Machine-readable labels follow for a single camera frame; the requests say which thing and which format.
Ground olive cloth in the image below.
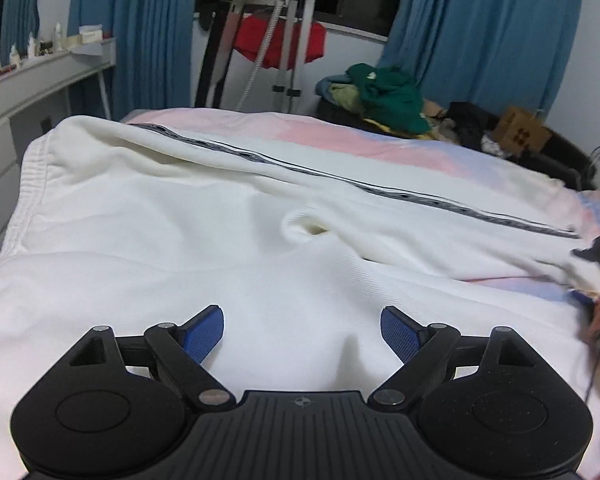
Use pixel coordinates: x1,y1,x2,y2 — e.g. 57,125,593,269
328,82,366,111

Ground white vanity desk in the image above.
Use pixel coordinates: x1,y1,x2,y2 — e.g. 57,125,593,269
0,37,118,266

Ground black clothing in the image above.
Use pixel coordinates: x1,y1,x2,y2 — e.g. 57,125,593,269
445,101,501,153

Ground black sofa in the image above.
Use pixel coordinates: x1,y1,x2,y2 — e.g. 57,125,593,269
315,92,598,191

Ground brown paper bag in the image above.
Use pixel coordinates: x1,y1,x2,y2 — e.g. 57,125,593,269
491,106,553,157

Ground white pants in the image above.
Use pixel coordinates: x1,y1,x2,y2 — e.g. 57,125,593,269
0,115,600,480

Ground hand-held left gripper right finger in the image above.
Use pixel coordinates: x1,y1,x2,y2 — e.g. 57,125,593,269
367,305,533,408

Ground black and white frame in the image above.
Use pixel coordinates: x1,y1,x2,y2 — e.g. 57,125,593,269
194,0,248,109

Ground green garment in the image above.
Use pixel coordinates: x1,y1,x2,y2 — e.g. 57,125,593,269
347,63,431,135

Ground blue curtain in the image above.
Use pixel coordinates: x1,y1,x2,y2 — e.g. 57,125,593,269
67,0,201,121
377,0,581,113

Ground red garment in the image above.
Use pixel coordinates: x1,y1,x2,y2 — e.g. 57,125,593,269
231,12,327,68

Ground blue-grey garment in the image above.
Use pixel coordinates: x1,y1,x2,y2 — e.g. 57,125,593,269
316,74,353,98

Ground pastel bed blanket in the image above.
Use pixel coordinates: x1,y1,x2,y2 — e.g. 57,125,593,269
122,107,600,311

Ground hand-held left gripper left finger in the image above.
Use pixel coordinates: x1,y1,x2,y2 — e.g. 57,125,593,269
65,304,237,408

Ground garment steamer stand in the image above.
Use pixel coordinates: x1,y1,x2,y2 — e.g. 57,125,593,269
237,0,318,113

